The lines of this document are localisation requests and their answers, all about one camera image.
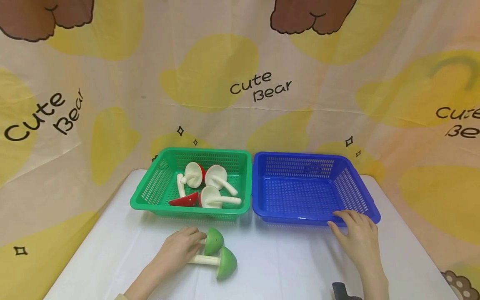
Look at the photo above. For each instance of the green toy mushroom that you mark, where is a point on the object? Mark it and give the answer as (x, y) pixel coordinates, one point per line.
(227, 264)
(214, 241)

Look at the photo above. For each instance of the person's left fingers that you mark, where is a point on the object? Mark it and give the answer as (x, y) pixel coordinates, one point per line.
(195, 239)

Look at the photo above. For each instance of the green plastic basket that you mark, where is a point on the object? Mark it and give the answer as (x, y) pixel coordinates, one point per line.
(157, 187)

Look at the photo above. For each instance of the black wrist band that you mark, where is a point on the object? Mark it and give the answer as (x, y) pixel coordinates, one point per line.
(343, 291)

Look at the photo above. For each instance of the person's left hand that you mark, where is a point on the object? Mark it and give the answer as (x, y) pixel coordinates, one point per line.
(178, 250)

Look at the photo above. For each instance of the person's right forearm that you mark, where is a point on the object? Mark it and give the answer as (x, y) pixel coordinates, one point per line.
(375, 285)

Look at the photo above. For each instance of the person's right hand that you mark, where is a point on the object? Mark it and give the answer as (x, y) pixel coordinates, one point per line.
(360, 246)

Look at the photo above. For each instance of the person's left forearm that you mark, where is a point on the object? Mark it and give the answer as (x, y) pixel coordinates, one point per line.
(144, 285)

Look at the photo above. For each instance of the blue plastic basket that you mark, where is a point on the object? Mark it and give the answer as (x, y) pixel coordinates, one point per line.
(300, 196)

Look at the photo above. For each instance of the red toy mushroom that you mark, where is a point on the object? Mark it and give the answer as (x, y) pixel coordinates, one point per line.
(185, 201)
(193, 171)
(216, 173)
(208, 196)

